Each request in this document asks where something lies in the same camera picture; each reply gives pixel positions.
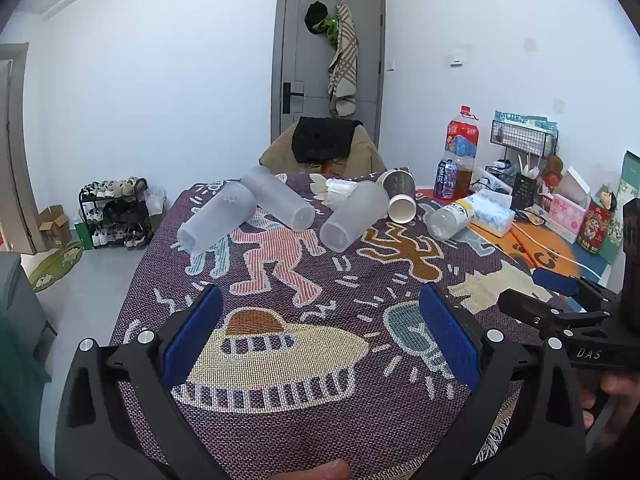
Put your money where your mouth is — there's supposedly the frosted plastic cup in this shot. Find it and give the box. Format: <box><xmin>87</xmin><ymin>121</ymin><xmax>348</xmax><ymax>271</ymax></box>
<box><xmin>241</xmin><ymin>166</ymin><xmax>316</xmax><ymax>231</ymax></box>
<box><xmin>320</xmin><ymin>181</ymin><xmax>390</xmax><ymax>252</ymax></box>
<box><xmin>177</xmin><ymin>182</ymin><xmax>257</xmax><ymax>255</ymax></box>

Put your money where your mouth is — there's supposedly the white paper cup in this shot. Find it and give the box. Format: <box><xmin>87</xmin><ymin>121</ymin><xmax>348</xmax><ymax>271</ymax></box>
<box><xmin>387</xmin><ymin>194</ymin><xmax>416</xmax><ymax>224</ymax></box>

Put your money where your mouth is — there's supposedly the person's right hand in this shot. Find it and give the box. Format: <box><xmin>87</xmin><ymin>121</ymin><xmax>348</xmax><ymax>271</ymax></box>
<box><xmin>579</xmin><ymin>372</ymin><xmax>640</xmax><ymax>430</ymax></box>

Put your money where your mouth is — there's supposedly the person's left hand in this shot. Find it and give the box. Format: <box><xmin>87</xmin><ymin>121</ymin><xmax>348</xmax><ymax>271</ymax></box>
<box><xmin>268</xmin><ymin>460</ymin><xmax>352</xmax><ymax>480</ymax></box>

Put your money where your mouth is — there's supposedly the orange printed table mat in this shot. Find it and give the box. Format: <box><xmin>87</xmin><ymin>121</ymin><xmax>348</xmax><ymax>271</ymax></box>
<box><xmin>472</xmin><ymin>221</ymin><xmax>612</xmax><ymax>286</ymax></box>

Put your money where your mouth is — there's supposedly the red cartoon tin box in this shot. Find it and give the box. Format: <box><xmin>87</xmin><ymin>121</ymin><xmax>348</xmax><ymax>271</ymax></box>
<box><xmin>577</xmin><ymin>198</ymin><xmax>612</xmax><ymax>254</ymax></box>

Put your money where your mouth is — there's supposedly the pink tissue box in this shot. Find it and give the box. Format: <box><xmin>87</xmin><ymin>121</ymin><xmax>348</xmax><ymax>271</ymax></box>
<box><xmin>546</xmin><ymin>194</ymin><xmax>586</xmax><ymax>244</ymax></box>

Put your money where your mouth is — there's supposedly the green white gift box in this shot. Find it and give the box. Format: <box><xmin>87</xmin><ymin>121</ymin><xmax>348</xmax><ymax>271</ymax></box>
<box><xmin>599</xmin><ymin>151</ymin><xmax>640</xmax><ymax>264</ymax></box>

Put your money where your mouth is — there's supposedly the white tissue pack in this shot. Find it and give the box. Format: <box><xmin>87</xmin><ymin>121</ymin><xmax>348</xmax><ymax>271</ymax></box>
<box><xmin>466</xmin><ymin>188</ymin><xmax>515</xmax><ymax>237</ymax></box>

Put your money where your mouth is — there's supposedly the black pen holder box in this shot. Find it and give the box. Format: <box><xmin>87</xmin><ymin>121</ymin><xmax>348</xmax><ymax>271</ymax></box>
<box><xmin>511</xmin><ymin>174</ymin><xmax>537</xmax><ymax>210</ymax></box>

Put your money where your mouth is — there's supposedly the grey sofa edge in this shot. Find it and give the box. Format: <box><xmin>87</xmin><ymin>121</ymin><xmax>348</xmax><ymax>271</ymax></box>
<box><xmin>0</xmin><ymin>250</ymin><xmax>58</xmax><ymax>386</ymax></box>

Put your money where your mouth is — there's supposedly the brown plush toy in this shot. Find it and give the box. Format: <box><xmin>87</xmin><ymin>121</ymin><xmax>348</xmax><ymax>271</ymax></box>
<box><xmin>540</xmin><ymin>155</ymin><xmax>564</xmax><ymax>188</ymax></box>

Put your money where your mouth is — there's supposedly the clear plastic bottle yellow label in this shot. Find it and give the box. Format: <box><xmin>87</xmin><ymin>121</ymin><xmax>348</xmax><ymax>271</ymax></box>
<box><xmin>425</xmin><ymin>198</ymin><xmax>474</xmax><ymax>240</ymax></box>

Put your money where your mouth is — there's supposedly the green frog floor mat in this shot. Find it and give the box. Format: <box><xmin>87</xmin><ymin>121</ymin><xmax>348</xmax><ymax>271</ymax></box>
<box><xmin>28</xmin><ymin>242</ymin><xmax>84</xmax><ymax>292</ymax></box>

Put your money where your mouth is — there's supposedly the purple drink can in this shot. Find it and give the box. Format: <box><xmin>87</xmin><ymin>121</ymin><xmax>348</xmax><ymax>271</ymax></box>
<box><xmin>434</xmin><ymin>159</ymin><xmax>458</xmax><ymax>200</ymax></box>

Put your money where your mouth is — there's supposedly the large red-capped tea bottle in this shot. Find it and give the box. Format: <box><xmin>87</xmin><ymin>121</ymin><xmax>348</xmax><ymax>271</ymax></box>
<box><xmin>445</xmin><ymin>105</ymin><xmax>480</xmax><ymax>198</ymax></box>

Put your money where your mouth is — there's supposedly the black shoe rack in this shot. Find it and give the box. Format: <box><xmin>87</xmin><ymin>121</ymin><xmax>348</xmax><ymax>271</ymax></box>
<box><xmin>78</xmin><ymin>177</ymin><xmax>153</xmax><ymax>249</ymax></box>

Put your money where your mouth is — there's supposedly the patterned woven tablecloth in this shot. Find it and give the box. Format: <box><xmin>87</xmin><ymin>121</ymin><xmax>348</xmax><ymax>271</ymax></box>
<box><xmin>108</xmin><ymin>171</ymin><xmax>584</xmax><ymax>480</ymax></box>

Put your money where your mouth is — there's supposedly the tan chair with jacket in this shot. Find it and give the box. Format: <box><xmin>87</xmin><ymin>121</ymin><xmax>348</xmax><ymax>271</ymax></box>
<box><xmin>259</xmin><ymin>122</ymin><xmax>386</xmax><ymax>179</ymax></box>

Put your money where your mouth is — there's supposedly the crumpled white paper wrapper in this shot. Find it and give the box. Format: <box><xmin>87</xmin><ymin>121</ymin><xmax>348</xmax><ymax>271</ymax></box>
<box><xmin>310</xmin><ymin>174</ymin><xmax>358</xmax><ymax>211</ymax></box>

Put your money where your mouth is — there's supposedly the black garment on chair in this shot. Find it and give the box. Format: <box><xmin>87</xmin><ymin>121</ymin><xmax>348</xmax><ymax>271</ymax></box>
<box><xmin>292</xmin><ymin>117</ymin><xmax>362</xmax><ymax>165</ymax></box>

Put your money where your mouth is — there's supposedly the plaid scarf on door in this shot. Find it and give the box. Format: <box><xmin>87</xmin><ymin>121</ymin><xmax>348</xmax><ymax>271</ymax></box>
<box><xmin>328</xmin><ymin>0</ymin><xmax>358</xmax><ymax>118</ymax></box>

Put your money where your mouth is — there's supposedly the grey door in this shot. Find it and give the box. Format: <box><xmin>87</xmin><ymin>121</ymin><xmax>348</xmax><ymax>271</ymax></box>
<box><xmin>270</xmin><ymin>0</ymin><xmax>386</xmax><ymax>143</ymax></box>

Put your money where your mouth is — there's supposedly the green frog plush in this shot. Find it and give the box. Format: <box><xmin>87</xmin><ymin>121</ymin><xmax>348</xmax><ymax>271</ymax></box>
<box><xmin>314</xmin><ymin>18</ymin><xmax>340</xmax><ymax>50</ymax></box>

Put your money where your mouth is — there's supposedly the black hat on door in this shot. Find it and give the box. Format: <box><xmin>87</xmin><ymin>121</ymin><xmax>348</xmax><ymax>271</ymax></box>
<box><xmin>304</xmin><ymin>0</ymin><xmax>329</xmax><ymax>35</ymax></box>

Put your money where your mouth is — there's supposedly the white charging cable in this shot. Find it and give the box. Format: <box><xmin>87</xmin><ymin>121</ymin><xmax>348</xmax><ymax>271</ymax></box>
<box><xmin>508</xmin><ymin>219</ymin><xmax>609</xmax><ymax>281</ymax></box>

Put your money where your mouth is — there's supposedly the black wire basket shelf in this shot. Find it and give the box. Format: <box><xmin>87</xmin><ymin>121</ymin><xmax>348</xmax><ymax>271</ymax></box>
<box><xmin>490</xmin><ymin>119</ymin><xmax>558</xmax><ymax>158</ymax></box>

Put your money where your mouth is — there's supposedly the black door handle lock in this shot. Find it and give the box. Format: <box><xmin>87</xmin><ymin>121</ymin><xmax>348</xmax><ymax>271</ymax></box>
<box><xmin>282</xmin><ymin>81</ymin><xmax>305</xmax><ymax>115</ymax></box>

